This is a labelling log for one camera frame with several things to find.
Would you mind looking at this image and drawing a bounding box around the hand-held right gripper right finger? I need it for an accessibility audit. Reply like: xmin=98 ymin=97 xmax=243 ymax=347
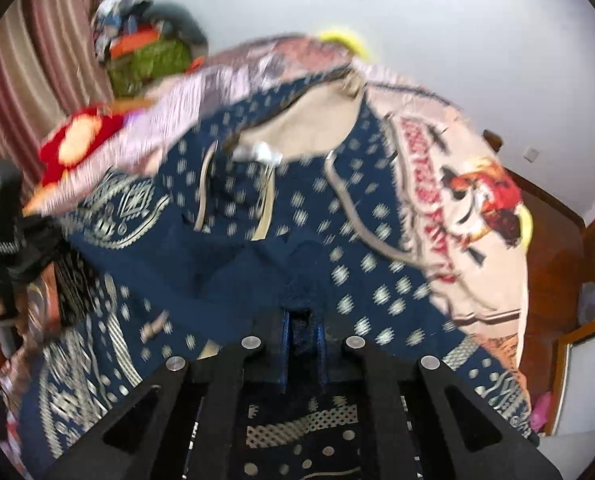
xmin=310 ymin=310 xmax=563 ymax=480

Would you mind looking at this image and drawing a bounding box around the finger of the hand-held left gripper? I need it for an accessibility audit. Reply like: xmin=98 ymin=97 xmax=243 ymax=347
xmin=14 ymin=217 xmax=70 ymax=286

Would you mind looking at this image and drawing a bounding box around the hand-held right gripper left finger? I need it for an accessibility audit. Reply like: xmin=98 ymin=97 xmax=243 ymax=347
xmin=44 ymin=307 xmax=298 ymax=480

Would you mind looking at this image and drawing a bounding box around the navy patterned garment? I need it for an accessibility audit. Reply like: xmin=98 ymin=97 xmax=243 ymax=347
xmin=20 ymin=72 xmax=533 ymax=480

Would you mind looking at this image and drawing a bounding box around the pile of clothes and boxes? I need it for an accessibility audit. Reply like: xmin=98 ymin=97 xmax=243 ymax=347
xmin=92 ymin=0 xmax=163 ymax=61

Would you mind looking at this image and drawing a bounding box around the red plush toy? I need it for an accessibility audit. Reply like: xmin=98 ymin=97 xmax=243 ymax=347
xmin=40 ymin=105 xmax=128 ymax=186

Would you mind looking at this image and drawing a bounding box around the striped brown curtain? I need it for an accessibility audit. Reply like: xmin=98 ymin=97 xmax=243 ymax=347
xmin=0 ymin=0 xmax=123 ymax=221

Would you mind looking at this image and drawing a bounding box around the printed blanket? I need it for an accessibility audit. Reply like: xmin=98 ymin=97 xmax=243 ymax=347
xmin=0 ymin=32 xmax=535 ymax=480

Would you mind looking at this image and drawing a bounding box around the orange box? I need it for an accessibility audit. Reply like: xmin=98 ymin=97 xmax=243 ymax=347
xmin=110 ymin=32 xmax=159 ymax=59

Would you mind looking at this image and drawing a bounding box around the pink cloth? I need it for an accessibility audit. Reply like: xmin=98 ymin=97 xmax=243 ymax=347
xmin=531 ymin=392 xmax=554 ymax=432

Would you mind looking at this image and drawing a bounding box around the yellow cartoon blanket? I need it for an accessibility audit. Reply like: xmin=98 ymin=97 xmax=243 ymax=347
xmin=520 ymin=205 xmax=536 ymax=252

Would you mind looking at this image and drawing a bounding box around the grey cushion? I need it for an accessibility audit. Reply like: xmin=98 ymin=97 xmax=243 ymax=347
xmin=147 ymin=2 xmax=210 ymax=56

